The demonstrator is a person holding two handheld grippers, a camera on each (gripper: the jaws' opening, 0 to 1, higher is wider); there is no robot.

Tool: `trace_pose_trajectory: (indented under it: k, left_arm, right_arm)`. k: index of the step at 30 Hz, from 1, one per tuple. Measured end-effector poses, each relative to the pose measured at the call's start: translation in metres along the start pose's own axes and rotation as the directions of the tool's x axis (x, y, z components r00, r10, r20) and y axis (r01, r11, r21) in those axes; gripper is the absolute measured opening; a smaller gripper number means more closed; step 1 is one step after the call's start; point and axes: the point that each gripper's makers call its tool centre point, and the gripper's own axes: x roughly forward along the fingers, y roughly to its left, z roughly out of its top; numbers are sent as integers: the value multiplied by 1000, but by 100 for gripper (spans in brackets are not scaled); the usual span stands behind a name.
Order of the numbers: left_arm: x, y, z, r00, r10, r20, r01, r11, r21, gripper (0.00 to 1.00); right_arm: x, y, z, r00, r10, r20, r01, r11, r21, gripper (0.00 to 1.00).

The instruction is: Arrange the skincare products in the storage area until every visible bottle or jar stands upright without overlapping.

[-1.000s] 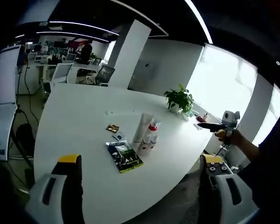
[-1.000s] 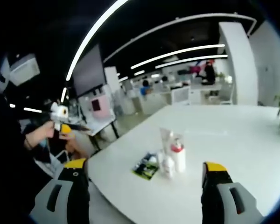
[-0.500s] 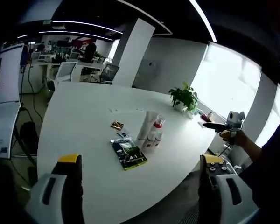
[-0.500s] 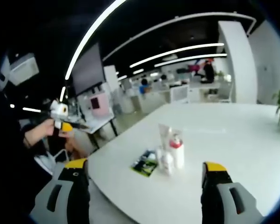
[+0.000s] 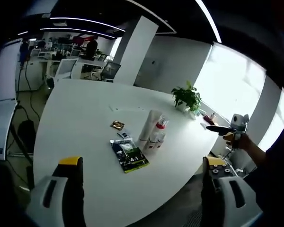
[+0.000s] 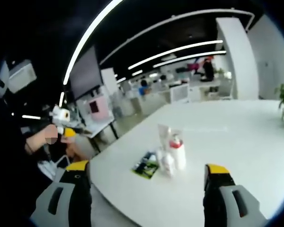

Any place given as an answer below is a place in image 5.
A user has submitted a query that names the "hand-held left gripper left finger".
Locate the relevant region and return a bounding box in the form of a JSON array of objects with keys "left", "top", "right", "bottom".
[{"left": 26, "top": 156, "right": 86, "bottom": 227}]

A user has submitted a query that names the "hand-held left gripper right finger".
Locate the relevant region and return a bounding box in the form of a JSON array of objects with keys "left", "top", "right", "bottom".
[{"left": 202, "top": 156, "right": 263, "bottom": 227}]

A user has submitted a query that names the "red-banded white skincare pump bottle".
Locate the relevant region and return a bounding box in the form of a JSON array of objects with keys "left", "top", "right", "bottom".
[{"left": 153, "top": 115, "right": 169, "bottom": 140}]

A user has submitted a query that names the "tall white skincare tube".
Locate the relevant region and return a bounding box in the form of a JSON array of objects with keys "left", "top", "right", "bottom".
[{"left": 139, "top": 110, "right": 160, "bottom": 143}]

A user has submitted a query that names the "green black skincare sachet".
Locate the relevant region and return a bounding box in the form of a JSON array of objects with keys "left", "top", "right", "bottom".
[{"left": 109, "top": 138, "right": 149, "bottom": 174}]

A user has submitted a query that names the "gold skincare sachet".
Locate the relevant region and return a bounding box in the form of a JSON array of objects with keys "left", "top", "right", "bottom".
[{"left": 110, "top": 120, "right": 126, "bottom": 130}]

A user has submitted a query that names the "person's right hand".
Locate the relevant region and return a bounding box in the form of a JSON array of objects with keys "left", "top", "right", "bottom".
[{"left": 236, "top": 133, "right": 255, "bottom": 151}]

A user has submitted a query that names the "red item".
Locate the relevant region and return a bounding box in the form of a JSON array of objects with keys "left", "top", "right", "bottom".
[{"left": 202, "top": 115, "right": 216, "bottom": 125}]

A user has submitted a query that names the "green potted plant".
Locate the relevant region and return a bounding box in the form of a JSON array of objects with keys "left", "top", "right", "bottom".
[{"left": 171, "top": 80, "right": 202, "bottom": 112}]

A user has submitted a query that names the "person's dark clothing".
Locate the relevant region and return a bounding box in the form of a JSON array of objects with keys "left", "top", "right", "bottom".
[{"left": 250, "top": 132, "right": 284, "bottom": 213}]

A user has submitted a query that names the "black bag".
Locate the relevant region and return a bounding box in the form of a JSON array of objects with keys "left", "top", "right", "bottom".
[{"left": 18, "top": 120, "right": 36, "bottom": 152}]

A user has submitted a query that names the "white side table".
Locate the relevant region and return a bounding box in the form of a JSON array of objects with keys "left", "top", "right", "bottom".
[{"left": 0, "top": 98, "right": 18, "bottom": 161}]

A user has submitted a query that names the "long curved ceiling light strip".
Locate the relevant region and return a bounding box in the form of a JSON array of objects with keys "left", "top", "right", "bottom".
[{"left": 195, "top": 0, "right": 222, "bottom": 44}]

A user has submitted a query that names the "mesh office chair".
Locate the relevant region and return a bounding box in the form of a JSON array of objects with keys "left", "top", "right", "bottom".
[{"left": 101, "top": 61, "right": 122, "bottom": 82}]

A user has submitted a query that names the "white board with dark square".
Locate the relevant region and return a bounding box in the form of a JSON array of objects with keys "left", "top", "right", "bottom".
[{"left": 0, "top": 40, "right": 23, "bottom": 102}]

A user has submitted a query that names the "white table cable cover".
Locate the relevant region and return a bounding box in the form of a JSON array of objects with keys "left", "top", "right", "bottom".
[{"left": 108, "top": 105, "right": 146, "bottom": 112}]

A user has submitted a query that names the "black floor cable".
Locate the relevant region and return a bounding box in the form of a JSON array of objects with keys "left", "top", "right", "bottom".
[{"left": 16, "top": 44, "right": 42, "bottom": 119}]

